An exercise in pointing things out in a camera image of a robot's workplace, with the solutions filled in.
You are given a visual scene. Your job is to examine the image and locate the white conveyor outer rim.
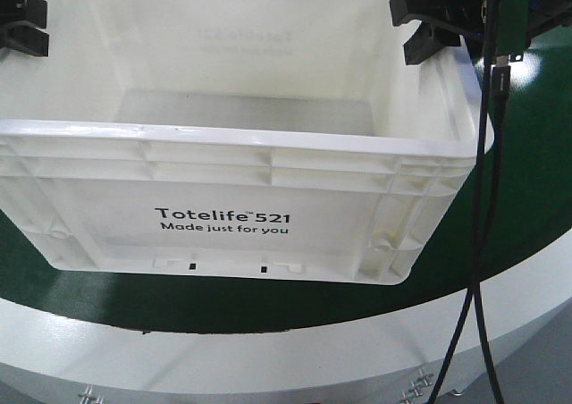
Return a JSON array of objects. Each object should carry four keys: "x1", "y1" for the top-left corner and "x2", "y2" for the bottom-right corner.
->
[{"x1": 0, "y1": 224, "x2": 572, "y2": 404}]

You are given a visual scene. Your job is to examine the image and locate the black cable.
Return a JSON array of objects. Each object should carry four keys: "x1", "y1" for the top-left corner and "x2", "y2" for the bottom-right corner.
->
[
  {"x1": 473, "y1": 57, "x2": 513, "y2": 404},
  {"x1": 426, "y1": 0, "x2": 501, "y2": 404}
]

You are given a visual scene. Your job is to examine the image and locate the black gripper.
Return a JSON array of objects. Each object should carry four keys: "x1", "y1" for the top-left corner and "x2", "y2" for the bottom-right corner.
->
[{"x1": 389, "y1": 0, "x2": 571, "y2": 65}]

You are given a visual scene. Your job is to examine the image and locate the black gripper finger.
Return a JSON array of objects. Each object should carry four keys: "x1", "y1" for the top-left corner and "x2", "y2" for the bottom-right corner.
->
[
  {"x1": 1, "y1": 0, "x2": 48, "y2": 29},
  {"x1": 1, "y1": 26, "x2": 49, "y2": 57}
]

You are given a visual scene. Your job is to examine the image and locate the green circuit board right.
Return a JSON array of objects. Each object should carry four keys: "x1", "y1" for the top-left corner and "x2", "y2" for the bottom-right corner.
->
[{"x1": 495, "y1": 0, "x2": 530, "y2": 63}]

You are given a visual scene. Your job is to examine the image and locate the white plastic tote crate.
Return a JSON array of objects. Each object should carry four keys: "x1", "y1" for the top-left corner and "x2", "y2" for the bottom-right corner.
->
[{"x1": 1, "y1": 0, "x2": 480, "y2": 285}]

